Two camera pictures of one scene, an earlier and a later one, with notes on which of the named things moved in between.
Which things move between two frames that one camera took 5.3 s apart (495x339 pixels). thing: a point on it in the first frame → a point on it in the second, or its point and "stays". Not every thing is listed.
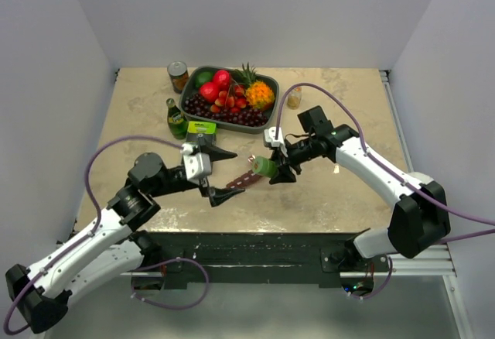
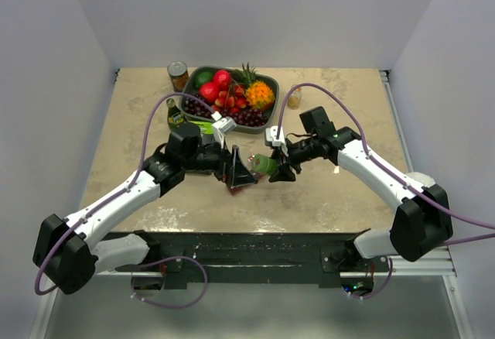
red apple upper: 223,79 stays
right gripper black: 285,175 stays
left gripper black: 218,195 → 227,163
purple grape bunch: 194,104 stays
